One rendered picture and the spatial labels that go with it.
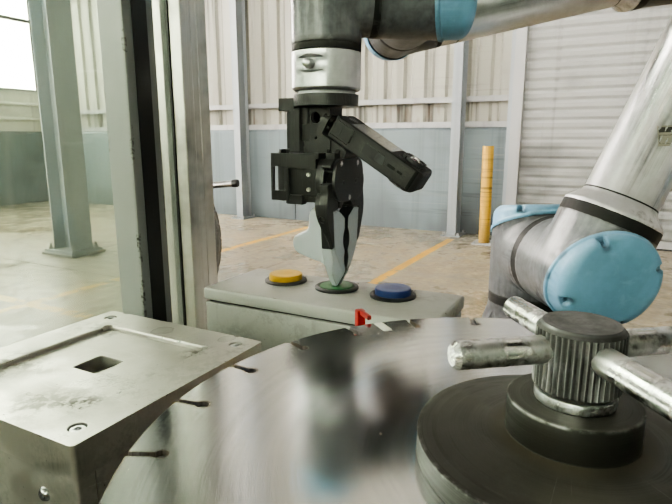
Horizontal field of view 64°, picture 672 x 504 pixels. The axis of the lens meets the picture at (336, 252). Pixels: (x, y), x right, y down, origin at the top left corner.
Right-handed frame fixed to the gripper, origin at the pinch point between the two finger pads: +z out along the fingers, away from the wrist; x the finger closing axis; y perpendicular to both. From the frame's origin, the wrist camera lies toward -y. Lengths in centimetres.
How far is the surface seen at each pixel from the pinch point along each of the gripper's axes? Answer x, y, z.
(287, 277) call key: 1.5, 6.5, 0.7
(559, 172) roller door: -554, 31, 17
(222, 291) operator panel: 6.9, 11.9, 1.8
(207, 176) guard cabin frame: 2.1, 17.5, -10.8
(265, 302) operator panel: 6.9, 5.9, 2.3
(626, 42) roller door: -554, -18, -106
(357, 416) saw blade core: 34.5, -18.4, -3.6
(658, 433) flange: 32.3, -29.5, -4.8
